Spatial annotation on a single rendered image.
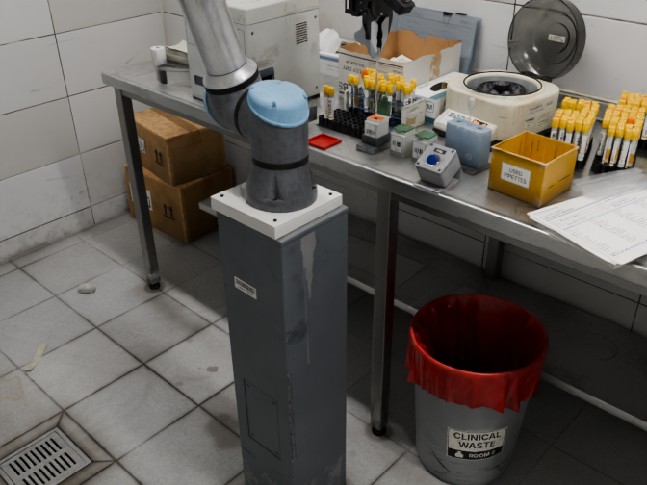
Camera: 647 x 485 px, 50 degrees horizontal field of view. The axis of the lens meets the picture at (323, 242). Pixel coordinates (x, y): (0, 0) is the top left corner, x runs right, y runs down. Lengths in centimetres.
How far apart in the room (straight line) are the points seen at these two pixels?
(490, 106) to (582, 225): 46
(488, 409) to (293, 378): 52
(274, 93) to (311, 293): 43
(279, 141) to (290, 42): 69
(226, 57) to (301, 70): 67
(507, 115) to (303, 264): 66
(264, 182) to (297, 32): 73
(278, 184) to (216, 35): 31
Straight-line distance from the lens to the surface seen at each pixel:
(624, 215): 151
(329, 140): 178
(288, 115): 132
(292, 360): 153
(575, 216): 147
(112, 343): 259
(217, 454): 213
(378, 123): 171
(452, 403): 181
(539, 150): 162
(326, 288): 151
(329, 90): 183
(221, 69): 141
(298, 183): 138
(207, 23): 138
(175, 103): 216
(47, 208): 324
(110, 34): 320
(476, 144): 161
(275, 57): 196
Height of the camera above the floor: 156
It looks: 31 degrees down
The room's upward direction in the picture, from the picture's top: 1 degrees counter-clockwise
